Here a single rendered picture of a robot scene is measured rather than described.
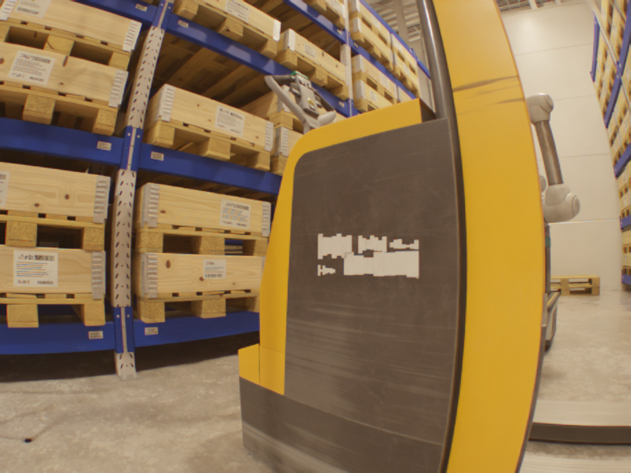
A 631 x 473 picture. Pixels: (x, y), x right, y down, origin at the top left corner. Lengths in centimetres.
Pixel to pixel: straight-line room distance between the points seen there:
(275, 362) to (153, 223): 104
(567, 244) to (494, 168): 589
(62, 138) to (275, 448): 152
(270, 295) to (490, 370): 51
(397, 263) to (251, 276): 144
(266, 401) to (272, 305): 26
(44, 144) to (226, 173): 106
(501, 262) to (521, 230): 6
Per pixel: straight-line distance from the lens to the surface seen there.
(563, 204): 193
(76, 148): 167
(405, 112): 61
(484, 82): 64
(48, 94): 168
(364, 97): 336
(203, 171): 187
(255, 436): 96
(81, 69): 175
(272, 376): 82
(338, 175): 65
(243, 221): 189
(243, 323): 201
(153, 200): 164
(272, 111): 242
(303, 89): 140
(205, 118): 190
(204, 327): 186
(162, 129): 176
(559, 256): 643
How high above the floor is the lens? 59
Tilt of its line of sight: 4 degrees up
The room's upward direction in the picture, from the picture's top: straight up
